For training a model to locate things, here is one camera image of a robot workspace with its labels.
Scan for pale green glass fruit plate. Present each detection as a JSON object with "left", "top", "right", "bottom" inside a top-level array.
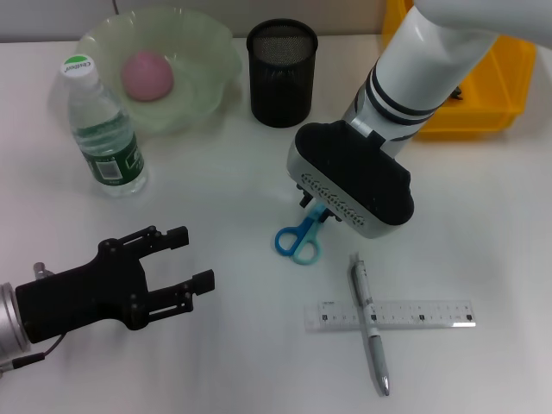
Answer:
[{"left": 76, "top": 8, "right": 243, "bottom": 135}]

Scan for clear green-label water bottle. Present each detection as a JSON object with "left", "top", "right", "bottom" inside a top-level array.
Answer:
[{"left": 60, "top": 53, "right": 148, "bottom": 198}]

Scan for black mesh pen holder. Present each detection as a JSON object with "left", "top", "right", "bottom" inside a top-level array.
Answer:
[{"left": 246, "top": 20, "right": 319, "bottom": 129}]

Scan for pink peach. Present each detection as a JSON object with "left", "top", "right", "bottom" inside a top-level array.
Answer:
[{"left": 119, "top": 49, "right": 176, "bottom": 103}]

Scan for clear plastic ruler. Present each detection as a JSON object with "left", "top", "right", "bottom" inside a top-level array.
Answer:
[{"left": 304, "top": 299, "right": 478, "bottom": 333}]

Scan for yellow plastic bin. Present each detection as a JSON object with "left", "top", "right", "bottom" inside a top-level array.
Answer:
[{"left": 381, "top": 0, "right": 538, "bottom": 141}]

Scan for blue teal scissors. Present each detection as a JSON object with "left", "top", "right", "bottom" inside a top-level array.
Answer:
[{"left": 274, "top": 204, "right": 327, "bottom": 265}]

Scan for grey silver pen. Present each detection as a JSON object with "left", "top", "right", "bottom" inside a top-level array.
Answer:
[{"left": 349, "top": 252, "right": 392, "bottom": 397}]

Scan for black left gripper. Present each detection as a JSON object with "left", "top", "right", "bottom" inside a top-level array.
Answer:
[{"left": 15, "top": 223, "right": 216, "bottom": 345}]

